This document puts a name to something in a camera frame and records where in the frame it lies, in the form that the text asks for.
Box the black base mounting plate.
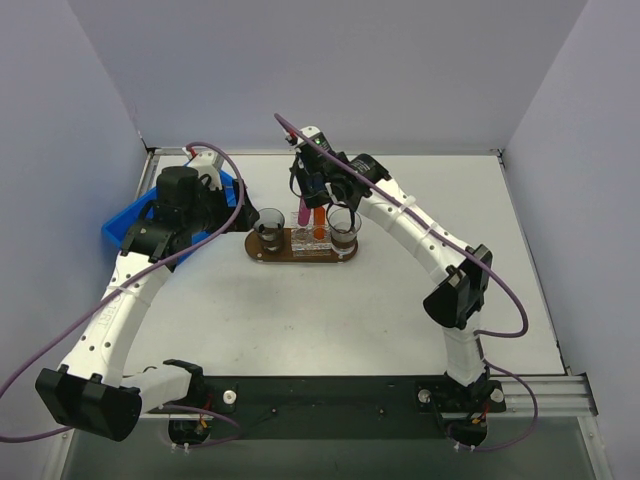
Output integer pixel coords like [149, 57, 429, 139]
[167, 375, 506, 447]

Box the clear glass cup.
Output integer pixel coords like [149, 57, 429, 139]
[328, 207, 361, 255]

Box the brown wooden oval tray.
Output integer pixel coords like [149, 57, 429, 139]
[244, 228, 359, 264]

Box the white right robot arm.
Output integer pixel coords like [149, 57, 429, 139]
[290, 145, 492, 389]

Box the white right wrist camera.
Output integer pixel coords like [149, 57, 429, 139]
[284, 126, 332, 151]

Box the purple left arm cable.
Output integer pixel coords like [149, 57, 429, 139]
[0, 142, 249, 449]

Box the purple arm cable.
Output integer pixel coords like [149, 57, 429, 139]
[274, 113, 541, 454]
[0, 142, 249, 449]

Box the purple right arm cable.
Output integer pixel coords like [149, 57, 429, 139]
[274, 113, 541, 454]

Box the clear textured acrylic holder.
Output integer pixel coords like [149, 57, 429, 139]
[290, 212, 332, 258]

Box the orange toothpaste tube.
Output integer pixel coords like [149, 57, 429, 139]
[313, 207, 326, 241]

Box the pink toothpaste tube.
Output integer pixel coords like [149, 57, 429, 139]
[297, 199, 311, 227]

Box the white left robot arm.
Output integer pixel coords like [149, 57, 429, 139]
[35, 165, 257, 441]

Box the blue tinted glass cup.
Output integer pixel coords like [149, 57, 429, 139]
[253, 208, 285, 253]

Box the blue plastic divided bin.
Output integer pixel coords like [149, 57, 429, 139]
[102, 171, 239, 262]

